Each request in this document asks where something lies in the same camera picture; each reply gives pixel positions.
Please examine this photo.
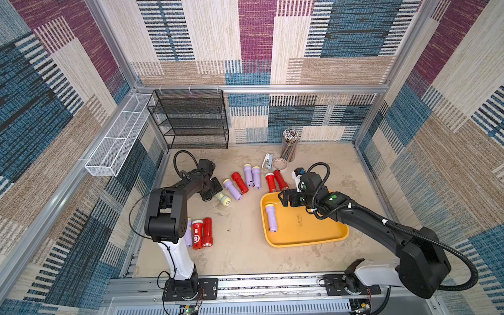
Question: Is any mint green flashlight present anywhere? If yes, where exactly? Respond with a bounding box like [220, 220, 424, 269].
[214, 192, 232, 207]

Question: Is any red flashlight silver reflector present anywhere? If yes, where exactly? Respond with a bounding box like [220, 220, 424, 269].
[274, 169, 289, 191]

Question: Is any yellow plastic tray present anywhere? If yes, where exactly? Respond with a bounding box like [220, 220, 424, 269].
[261, 192, 350, 248]

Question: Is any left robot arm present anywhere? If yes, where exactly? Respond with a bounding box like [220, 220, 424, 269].
[144, 159, 220, 281]

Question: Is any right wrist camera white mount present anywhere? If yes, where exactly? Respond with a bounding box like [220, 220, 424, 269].
[291, 167, 306, 192]

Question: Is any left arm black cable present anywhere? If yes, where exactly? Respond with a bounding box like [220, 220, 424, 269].
[172, 150, 201, 180]

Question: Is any purple flashlight yellow rim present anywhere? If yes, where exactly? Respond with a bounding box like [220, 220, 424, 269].
[223, 178, 243, 201]

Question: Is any black mesh shelf rack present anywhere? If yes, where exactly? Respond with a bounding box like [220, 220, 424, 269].
[146, 89, 230, 149]

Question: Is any all red flashlight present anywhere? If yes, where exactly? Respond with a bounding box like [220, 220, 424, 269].
[232, 172, 249, 194]

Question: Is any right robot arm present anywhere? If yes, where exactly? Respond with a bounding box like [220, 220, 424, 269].
[278, 169, 452, 299]

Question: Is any white tape roll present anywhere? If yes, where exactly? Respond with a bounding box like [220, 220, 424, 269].
[272, 157, 288, 172]

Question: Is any white wire wall basket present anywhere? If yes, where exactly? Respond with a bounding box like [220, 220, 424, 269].
[85, 94, 150, 177]

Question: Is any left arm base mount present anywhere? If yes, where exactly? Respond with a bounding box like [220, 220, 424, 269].
[162, 278, 219, 302]

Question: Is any light blue stapler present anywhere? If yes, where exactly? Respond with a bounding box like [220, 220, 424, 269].
[262, 153, 273, 171]

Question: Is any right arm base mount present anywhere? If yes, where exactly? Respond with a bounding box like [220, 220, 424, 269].
[318, 273, 382, 297]

